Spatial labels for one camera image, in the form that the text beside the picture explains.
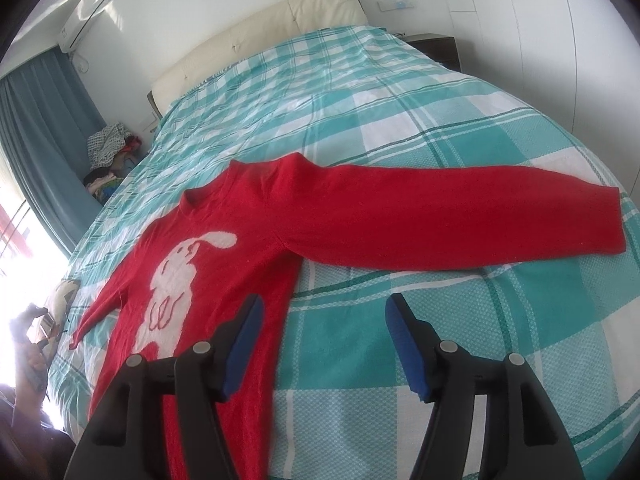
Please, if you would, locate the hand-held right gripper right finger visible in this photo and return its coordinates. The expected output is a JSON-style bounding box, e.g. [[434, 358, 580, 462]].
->
[[385, 292, 586, 480]]

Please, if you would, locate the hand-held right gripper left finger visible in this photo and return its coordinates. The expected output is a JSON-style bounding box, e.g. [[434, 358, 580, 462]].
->
[[65, 294, 264, 480]]

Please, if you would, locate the red sweater with white rabbit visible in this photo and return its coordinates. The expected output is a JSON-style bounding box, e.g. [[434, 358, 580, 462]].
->
[[69, 152, 628, 480]]

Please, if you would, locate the person's left forearm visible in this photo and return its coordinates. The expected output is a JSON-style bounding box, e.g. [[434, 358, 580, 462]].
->
[[12, 344, 51, 428]]

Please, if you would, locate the pile of mixed clothes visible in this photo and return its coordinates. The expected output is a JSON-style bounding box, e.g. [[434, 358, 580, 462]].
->
[[82, 122, 146, 204]]

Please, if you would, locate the patterned beige cushion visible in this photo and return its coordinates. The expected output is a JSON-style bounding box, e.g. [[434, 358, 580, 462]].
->
[[49, 279, 82, 323]]

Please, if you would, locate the metal window grille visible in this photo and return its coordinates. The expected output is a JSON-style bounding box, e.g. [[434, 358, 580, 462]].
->
[[0, 199, 32, 273]]

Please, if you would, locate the blue-grey curtain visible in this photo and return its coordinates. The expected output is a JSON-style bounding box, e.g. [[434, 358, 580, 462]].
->
[[0, 47, 108, 253]]

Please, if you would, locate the teal plaid bedsheet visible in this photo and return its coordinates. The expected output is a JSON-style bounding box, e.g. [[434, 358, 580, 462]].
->
[[47, 25, 640, 480]]

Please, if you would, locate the dark wooden nightstand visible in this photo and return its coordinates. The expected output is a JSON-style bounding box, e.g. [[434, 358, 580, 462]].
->
[[405, 34, 462, 72]]

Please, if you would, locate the cream padded headboard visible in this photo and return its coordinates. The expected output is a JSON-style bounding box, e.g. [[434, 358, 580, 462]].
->
[[148, 0, 371, 116]]

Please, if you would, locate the white wall air conditioner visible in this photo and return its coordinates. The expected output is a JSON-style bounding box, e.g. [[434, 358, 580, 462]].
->
[[57, 0, 123, 52]]

